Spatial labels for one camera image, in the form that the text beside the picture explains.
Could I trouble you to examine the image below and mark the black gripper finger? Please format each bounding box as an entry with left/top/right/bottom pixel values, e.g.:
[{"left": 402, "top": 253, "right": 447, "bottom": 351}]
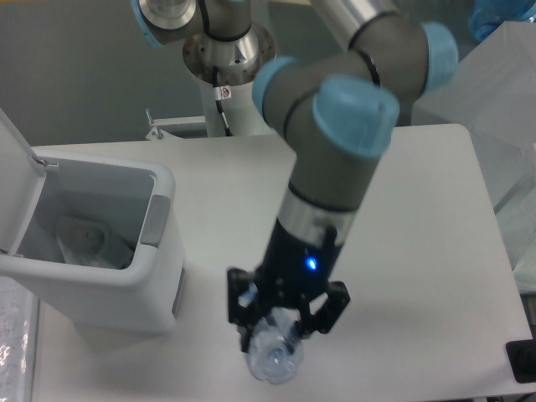
[
  {"left": 297, "top": 281, "right": 351, "bottom": 338},
  {"left": 227, "top": 267, "right": 260, "bottom": 353}
]

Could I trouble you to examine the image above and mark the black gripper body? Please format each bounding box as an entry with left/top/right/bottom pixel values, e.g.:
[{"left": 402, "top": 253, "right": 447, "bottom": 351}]
[{"left": 255, "top": 222, "right": 346, "bottom": 310}]

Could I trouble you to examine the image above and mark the clear plastic water bottle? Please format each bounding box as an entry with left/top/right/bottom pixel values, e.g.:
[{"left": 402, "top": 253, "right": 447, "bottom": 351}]
[{"left": 245, "top": 308, "right": 304, "bottom": 385}]

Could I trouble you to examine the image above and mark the white green wrapper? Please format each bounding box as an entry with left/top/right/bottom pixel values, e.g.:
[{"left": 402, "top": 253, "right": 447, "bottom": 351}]
[{"left": 54, "top": 215, "right": 135, "bottom": 270}]

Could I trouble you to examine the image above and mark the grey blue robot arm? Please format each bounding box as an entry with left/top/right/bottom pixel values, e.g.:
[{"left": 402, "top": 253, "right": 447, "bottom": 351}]
[{"left": 202, "top": 1, "right": 459, "bottom": 352}]

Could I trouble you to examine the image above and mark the white trash can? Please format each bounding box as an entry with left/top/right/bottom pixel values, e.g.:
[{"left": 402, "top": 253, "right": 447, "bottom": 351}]
[{"left": 1, "top": 116, "right": 185, "bottom": 333}]

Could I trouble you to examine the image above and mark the black device at edge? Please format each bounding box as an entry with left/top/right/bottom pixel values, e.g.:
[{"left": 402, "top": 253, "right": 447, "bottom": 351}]
[{"left": 506, "top": 339, "right": 535, "bottom": 384}]

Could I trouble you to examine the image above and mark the paper sheet in sleeve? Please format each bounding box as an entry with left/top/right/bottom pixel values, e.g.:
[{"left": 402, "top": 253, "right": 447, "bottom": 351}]
[{"left": 1, "top": 276, "right": 39, "bottom": 401}]

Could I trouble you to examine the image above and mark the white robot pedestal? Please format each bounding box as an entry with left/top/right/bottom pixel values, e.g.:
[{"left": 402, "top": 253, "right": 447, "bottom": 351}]
[{"left": 197, "top": 80, "right": 276, "bottom": 137}]

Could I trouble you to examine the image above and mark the white metal base frame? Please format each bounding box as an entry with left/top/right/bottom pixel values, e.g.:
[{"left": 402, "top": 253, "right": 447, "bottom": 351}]
[{"left": 145, "top": 108, "right": 208, "bottom": 141}]

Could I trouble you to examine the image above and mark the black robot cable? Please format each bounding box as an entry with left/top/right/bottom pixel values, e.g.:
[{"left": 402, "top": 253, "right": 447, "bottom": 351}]
[{"left": 210, "top": 65, "right": 234, "bottom": 137}]

